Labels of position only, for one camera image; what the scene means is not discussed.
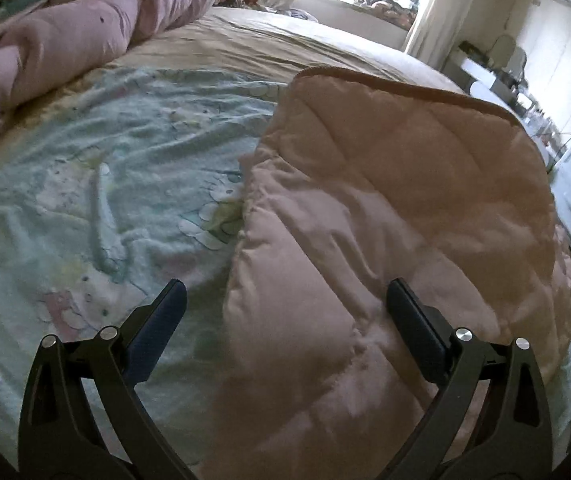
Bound pink quilted jacket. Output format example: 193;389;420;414
200;67;571;479

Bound light blue cartoon blanket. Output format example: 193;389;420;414
0;67;282;465

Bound white vanity desk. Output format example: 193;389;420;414
441;41;562;172

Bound vanity mirror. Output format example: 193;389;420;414
487;35;527;80

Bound pink rolled duvet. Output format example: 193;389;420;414
0;0;216;136

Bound tan bed sheet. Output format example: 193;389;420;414
0;5;467;191

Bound right cream curtain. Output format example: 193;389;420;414
403;0;473;68

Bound items on window sill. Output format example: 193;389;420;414
297;0;417;32

